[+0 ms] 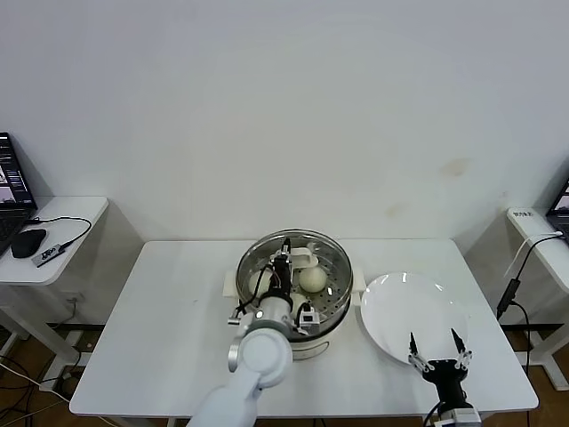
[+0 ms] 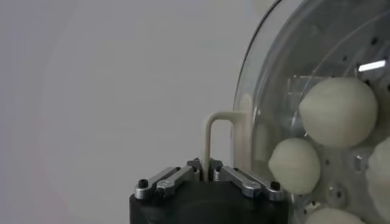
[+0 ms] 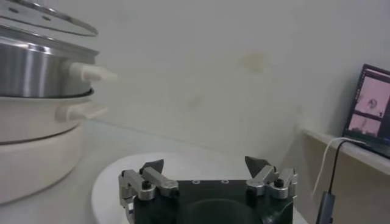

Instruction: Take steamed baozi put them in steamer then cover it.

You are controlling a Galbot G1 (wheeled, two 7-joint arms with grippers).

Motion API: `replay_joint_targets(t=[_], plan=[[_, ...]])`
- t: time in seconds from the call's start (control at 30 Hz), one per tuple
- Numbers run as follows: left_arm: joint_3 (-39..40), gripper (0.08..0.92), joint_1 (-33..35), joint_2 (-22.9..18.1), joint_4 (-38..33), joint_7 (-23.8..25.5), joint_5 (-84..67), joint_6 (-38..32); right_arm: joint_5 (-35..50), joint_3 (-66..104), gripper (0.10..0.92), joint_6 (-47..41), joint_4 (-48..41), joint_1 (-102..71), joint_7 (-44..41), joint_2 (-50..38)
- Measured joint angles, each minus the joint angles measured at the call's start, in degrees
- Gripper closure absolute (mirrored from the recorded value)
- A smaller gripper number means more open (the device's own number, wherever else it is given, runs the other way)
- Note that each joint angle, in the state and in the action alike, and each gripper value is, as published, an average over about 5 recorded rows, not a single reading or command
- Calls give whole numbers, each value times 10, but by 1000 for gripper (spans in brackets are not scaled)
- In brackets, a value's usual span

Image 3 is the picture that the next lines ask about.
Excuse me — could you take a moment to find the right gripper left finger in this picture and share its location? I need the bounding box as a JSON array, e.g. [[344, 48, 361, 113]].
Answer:
[[118, 158, 180, 215]]

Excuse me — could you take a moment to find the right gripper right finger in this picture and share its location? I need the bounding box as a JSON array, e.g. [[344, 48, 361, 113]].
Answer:
[[244, 155, 299, 201]]

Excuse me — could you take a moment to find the round glass pot lid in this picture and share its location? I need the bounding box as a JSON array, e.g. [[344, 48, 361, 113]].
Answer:
[[0, 0, 99, 38]]

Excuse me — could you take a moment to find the stainless steel steamer basket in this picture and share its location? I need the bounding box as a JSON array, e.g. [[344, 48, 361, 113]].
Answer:
[[0, 24, 119, 99]]

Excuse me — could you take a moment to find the white round plate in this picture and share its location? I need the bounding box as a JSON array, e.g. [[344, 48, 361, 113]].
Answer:
[[90, 151, 309, 224]]

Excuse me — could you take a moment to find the white side table with label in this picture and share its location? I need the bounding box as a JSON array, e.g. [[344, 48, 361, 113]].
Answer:
[[297, 127, 390, 224]]

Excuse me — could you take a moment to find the cream electric cooking pot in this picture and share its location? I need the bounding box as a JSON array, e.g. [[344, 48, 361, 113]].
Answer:
[[0, 88, 110, 205]]

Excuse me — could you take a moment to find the white laptop cable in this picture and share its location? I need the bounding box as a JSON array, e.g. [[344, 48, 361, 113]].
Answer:
[[312, 136, 367, 196]]

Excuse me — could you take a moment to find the black cable with adapter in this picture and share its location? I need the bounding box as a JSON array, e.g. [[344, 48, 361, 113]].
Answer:
[[315, 139, 356, 224]]

